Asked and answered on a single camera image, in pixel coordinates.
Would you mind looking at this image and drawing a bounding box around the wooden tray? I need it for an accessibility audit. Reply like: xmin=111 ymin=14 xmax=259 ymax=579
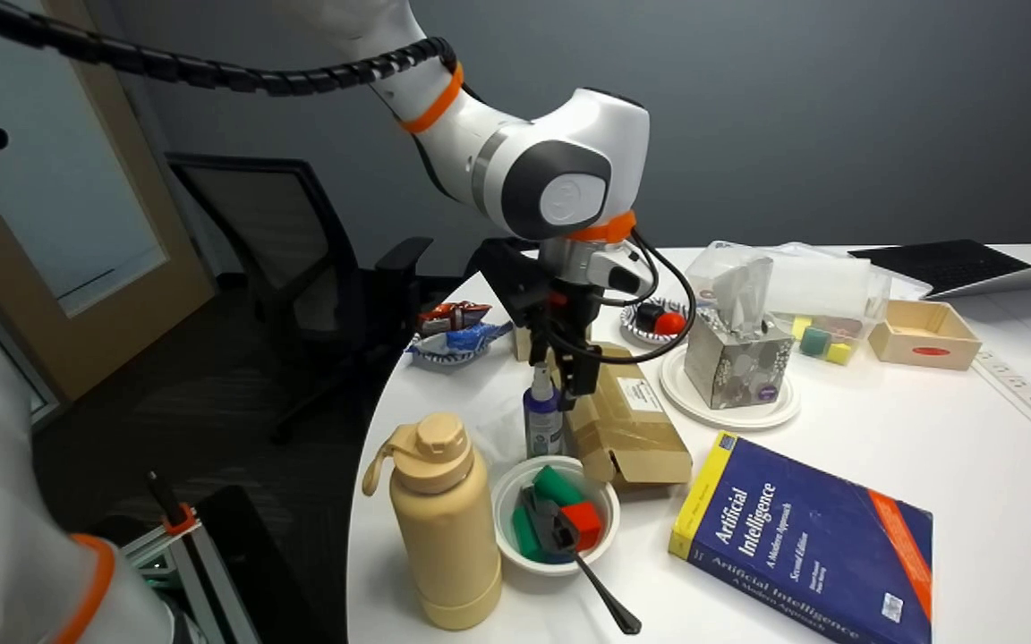
xmin=866 ymin=297 xmax=985 ymax=373

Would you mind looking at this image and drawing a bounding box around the green block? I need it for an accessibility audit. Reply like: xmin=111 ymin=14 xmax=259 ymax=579
xmin=530 ymin=462 xmax=592 ymax=508
xmin=508 ymin=504 xmax=545 ymax=561

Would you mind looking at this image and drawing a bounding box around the clear plastic container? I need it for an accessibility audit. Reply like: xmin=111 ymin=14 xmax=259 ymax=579
xmin=685 ymin=235 xmax=895 ymax=367

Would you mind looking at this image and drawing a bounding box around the small patterned plate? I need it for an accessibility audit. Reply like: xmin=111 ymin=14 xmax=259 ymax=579
xmin=616 ymin=297 xmax=695 ymax=355

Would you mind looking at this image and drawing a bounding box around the white round plate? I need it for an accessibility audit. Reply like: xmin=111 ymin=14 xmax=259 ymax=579
xmin=656 ymin=344 xmax=804 ymax=435

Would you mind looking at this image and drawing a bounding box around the red block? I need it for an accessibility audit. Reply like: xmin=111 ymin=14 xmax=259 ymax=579
xmin=559 ymin=498 xmax=610 ymax=555

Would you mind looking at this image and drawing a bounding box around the blue snack bag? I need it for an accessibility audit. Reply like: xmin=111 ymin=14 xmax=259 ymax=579
xmin=441 ymin=318 xmax=514 ymax=359

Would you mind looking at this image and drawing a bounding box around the green ball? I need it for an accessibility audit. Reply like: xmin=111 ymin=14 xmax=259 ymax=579
xmin=799 ymin=324 xmax=839 ymax=360

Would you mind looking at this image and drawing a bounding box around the black spoon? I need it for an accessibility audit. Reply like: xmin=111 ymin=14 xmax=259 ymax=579
xmin=521 ymin=487 xmax=649 ymax=641

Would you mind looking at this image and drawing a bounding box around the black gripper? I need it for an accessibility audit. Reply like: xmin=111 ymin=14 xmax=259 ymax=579
xmin=521 ymin=244 xmax=642 ymax=405

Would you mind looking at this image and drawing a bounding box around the aluminium robot stand frame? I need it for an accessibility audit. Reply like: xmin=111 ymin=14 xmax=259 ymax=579
xmin=118 ymin=470 xmax=265 ymax=644

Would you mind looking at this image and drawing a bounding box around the patterned tissue box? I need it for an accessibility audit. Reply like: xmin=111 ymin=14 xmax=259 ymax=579
xmin=679 ymin=255 xmax=799 ymax=416

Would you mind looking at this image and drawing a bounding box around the brown cardboard box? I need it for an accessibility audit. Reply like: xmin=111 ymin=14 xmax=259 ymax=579
xmin=565 ymin=341 xmax=697 ymax=490

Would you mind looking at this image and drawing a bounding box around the wooden door with glass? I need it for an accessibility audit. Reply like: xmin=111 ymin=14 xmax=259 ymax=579
xmin=0 ymin=0 xmax=217 ymax=405

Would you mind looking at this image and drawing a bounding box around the dark laptop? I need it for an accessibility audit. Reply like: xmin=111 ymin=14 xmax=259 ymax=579
xmin=849 ymin=235 xmax=1031 ymax=304

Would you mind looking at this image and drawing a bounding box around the paper plate with snacks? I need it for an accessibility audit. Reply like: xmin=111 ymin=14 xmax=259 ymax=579
xmin=403 ymin=322 xmax=520 ymax=374

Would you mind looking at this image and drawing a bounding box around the white bowl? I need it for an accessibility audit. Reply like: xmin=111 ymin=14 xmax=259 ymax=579
xmin=491 ymin=453 xmax=623 ymax=579

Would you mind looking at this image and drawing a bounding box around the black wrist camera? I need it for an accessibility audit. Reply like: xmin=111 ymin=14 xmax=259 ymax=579
xmin=465 ymin=235 xmax=555 ymax=316

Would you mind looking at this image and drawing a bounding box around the red snack bag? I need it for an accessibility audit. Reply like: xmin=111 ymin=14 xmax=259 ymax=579
xmin=417 ymin=301 xmax=499 ymax=335

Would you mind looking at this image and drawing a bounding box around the blue and yellow book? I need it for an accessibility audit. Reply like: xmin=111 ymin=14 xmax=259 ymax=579
xmin=667 ymin=429 xmax=939 ymax=644

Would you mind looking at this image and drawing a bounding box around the black corrugated cable conduit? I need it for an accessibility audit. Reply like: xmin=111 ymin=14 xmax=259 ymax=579
xmin=0 ymin=0 xmax=460 ymax=101

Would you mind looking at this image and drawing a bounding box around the blue spray bottle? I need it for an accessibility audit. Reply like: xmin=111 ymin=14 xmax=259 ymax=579
xmin=521 ymin=360 xmax=570 ymax=462

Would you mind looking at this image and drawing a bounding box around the tan insulated water bottle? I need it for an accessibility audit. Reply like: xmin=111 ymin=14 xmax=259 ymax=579
xmin=357 ymin=412 xmax=505 ymax=632

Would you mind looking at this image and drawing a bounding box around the black mesh office chair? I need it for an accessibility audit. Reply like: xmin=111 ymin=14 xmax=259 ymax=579
xmin=166 ymin=149 xmax=435 ymax=446

